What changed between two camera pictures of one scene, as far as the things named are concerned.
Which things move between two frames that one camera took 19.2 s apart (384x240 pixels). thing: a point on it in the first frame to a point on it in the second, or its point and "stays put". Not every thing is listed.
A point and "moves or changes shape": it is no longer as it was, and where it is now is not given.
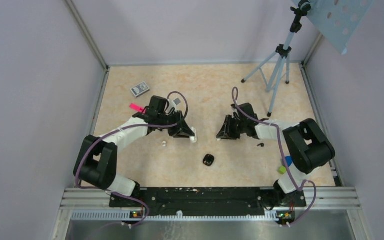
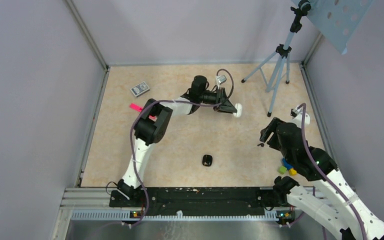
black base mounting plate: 209,201 stays put
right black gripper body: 242,124 to 273,142
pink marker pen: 136,107 stays put
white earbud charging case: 193,139 moves or changes shape
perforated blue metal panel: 337,19 stays put
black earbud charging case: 208,160 stays put
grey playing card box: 140,89 stays put
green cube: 282,170 stays put
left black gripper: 181,131 to 226,107
